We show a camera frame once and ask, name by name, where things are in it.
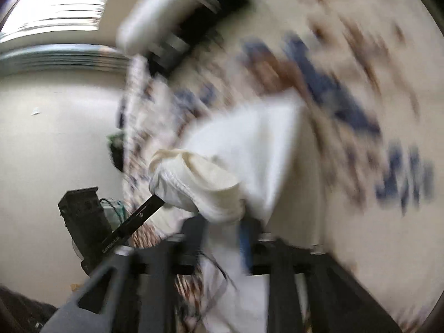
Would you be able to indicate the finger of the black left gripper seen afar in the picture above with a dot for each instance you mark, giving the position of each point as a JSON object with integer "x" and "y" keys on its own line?
{"x": 131, "y": 224}

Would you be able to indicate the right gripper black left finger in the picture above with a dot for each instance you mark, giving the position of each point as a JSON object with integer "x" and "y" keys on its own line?
{"x": 133, "y": 290}

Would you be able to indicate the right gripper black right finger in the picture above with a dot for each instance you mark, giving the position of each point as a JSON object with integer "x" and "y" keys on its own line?
{"x": 309, "y": 291}

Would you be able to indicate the white cotton garment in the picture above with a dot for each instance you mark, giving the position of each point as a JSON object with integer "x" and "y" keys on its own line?
{"x": 259, "y": 158}

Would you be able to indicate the white fluffy folded garment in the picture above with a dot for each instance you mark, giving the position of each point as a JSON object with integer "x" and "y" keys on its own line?
{"x": 149, "y": 22}

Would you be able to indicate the window blinds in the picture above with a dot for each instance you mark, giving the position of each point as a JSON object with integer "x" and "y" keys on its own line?
{"x": 31, "y": 17}

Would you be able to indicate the black garment with grey stripes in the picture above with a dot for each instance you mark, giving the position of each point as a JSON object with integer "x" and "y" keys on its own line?
{"x": 190, "y": 31}

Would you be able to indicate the floral cream bed blanket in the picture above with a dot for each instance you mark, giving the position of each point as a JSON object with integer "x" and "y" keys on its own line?
{"x": 367, "y": 179}

